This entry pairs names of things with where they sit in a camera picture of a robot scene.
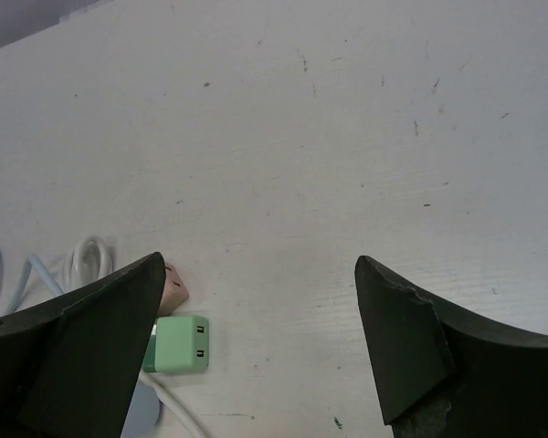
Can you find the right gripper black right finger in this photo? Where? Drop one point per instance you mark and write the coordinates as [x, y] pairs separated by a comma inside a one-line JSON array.
[[441, 370]]

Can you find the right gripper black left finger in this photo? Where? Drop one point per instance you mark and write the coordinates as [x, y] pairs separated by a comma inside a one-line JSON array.
[[69, 366]]

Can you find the pink plug adapter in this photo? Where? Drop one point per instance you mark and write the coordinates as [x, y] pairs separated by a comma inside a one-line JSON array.
[[174, 294]]

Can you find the green usb charger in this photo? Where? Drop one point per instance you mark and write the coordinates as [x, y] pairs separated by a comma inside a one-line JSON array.
[[177, 345]]

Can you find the light blue wall plug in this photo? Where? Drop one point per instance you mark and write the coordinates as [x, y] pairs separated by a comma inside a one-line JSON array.
[[143, 412]]

